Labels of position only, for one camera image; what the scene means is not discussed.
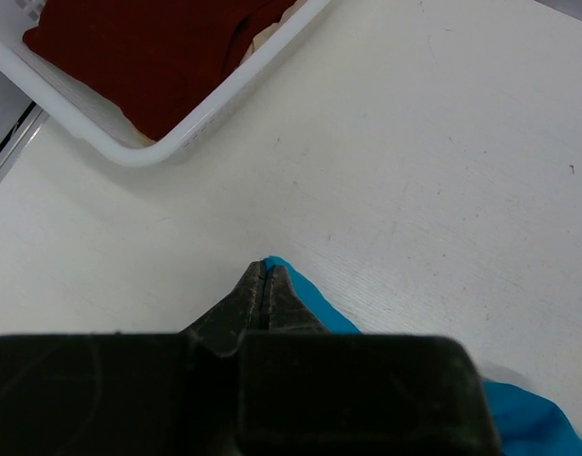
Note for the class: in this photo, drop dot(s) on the blue t shirt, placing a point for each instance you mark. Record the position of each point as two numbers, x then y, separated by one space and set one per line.
527 423

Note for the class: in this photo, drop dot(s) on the white plastic basket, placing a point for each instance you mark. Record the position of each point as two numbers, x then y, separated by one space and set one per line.
88 116

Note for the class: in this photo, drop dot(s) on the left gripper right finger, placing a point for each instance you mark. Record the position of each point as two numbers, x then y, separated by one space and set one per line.
303 390

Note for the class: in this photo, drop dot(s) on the aluminium rail frame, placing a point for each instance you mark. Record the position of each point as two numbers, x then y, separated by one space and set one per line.
23 131

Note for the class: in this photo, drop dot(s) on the dark red t shirt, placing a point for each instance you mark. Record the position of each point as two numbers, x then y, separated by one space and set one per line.
155 60

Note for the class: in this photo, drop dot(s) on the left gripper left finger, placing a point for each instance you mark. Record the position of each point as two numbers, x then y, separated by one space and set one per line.
128 393

